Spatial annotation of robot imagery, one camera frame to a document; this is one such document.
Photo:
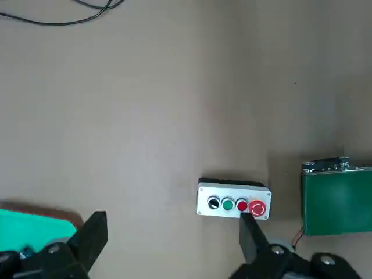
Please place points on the green conveyor belt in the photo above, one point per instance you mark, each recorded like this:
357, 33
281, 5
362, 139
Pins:
337, 200

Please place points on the red plastic tray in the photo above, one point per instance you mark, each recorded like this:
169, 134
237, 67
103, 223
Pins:
74, 214

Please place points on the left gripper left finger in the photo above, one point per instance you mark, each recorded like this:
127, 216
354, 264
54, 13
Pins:
72, 253

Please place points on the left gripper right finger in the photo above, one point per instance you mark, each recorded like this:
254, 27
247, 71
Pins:
261, 253

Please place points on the white button control box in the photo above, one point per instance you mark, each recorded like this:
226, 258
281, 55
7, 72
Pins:
226, 193

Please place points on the green plastic tray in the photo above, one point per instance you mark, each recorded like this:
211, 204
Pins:
35, 229

